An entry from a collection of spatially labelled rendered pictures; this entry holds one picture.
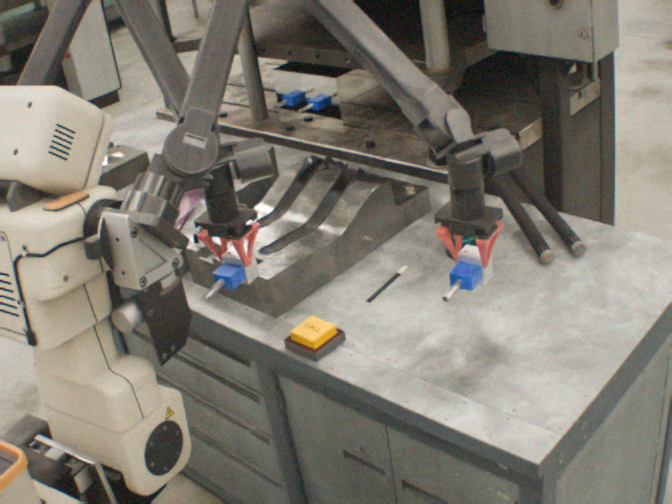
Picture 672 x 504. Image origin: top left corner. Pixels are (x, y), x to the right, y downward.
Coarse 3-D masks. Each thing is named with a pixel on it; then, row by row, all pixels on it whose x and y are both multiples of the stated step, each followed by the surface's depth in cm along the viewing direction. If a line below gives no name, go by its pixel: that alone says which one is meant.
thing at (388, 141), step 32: (480, 64) 285; (224, 96) 292; (480, 96) 256; (512, 96) 253; (576, 96) 249; (224, 128) 267; (256, 128) 258; (288, 128) 251; (384, 128) 243; (480, 128) 233; (512, 128) 230; (352, 160) 233; (384, 160) 224; (416, 160) 220
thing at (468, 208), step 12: (456, 192) 133; (468, 192) 132; (480, 192) 133; (456, 204) 134; (468, 204) 133; (480, 204) 134; (444, 216) 137; (456, 216) 135; (468, 216) 134; (480, 216) 135; (492, 216) 135; (480, 228) 133; (492, 228) 134
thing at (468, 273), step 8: (464, 248) 143; (472, 248) 143; (464, 256) 141; (472, 256) 141; (464, 264) 141; (472, 264) 141; (480, 264) 140; (488, 264) 142; (456, 272) 140; (464, 272) 139; (472, 272) 139; (480, 272) 140; (488, 272) 143; (456, 280) 140; (464, 280) 139; (472, 280) 138; (480, 280) 141; (488, 280) 143; (456, 288) 137; (464, 288) 140; (472, 288) 139; (448, 296) 135
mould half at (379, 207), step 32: (320, 192) 179; (352, 192) 175; (384, 192) 176; (416, 192) 186; (288, 224) 176; (352, 224) 171; (384, 224) 179; (192, 256) 172; (256, 256) 165; (288, 256) 163; (320, 256) 166; (352, 256) 173; (224, 288) 169; (256, 288) 161; (288, 288) 161
